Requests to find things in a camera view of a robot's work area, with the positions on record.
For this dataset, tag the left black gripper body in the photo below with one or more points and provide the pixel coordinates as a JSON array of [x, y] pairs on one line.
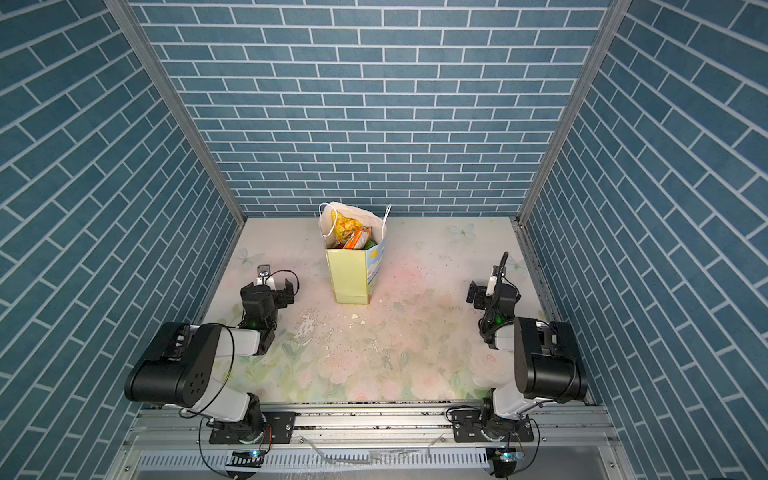
[[260, 294]]

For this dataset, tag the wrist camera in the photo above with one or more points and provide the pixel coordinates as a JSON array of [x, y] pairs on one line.
[[264, 276], [493, 281]]

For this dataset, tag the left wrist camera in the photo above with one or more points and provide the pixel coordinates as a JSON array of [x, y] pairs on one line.
[[264, 276]]

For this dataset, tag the colourful paper gift bag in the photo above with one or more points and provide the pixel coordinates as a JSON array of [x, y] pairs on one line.
[[353, 272]]

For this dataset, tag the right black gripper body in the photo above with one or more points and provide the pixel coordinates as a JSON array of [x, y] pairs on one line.
[[489, 297]]

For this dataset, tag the yellow snack packet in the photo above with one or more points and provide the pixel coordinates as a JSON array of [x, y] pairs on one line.
[[345, 229]]

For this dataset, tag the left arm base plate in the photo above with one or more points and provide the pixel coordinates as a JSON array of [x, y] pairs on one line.
[[262, 428]]

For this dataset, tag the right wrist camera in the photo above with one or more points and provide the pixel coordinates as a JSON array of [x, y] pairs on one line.
[[493, 281]]

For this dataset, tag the orange snack packet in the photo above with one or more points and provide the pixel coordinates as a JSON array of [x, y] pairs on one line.
[[358, 239]]

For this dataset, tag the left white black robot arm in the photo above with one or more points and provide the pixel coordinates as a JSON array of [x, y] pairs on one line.
[[189, 367]]

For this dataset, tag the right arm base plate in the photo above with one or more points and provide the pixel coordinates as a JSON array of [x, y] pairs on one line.
[[471, 425]]

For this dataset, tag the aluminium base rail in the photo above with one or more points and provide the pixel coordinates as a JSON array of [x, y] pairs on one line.
[[560, 442]]

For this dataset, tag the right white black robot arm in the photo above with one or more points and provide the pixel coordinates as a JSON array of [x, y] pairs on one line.
[[546, 363]]

